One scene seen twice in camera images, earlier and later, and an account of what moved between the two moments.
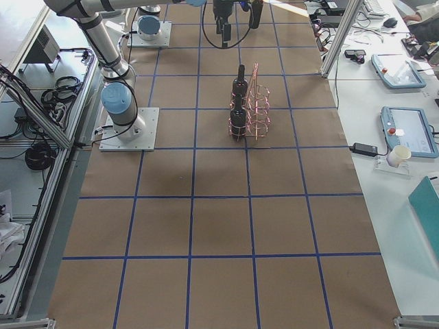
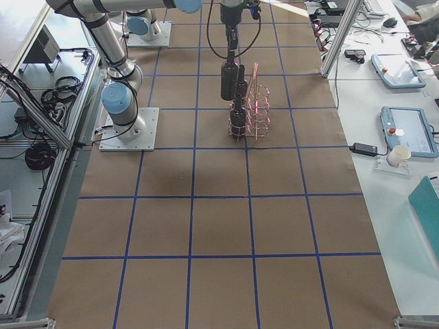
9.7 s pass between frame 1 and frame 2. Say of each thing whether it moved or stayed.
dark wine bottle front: stayed
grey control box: stayed
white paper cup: stayed
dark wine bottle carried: moved
